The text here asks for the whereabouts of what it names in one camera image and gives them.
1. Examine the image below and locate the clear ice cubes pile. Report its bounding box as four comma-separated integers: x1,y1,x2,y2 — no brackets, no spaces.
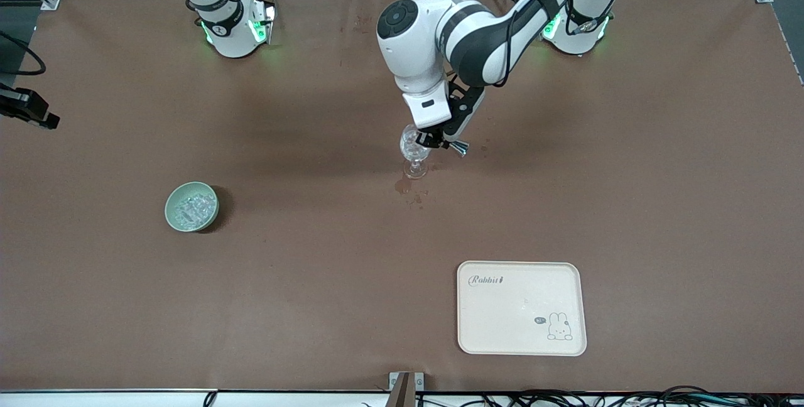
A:
174,192,214,227

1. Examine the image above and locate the clear stemmed wine glass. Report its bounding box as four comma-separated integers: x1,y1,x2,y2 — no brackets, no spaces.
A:
400,123,434,180

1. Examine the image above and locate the pale green ceramic bowl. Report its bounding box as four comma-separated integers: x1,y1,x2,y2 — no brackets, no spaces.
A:
165,182,219,232

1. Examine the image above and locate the brown table cover sheet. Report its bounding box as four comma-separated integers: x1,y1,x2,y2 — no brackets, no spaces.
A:
0,0,804,393

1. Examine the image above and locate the cream rabbit print tray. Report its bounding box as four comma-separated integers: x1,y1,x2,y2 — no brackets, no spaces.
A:
457,261,587,356

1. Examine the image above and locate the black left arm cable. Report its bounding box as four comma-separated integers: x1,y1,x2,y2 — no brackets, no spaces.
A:
502,0,648,87

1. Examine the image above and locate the grey metal camera bracket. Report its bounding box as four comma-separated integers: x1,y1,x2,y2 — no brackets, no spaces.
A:
389,372,425,407

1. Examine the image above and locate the black cable bundle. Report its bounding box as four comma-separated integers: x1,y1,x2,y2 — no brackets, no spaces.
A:
415,386,804,407

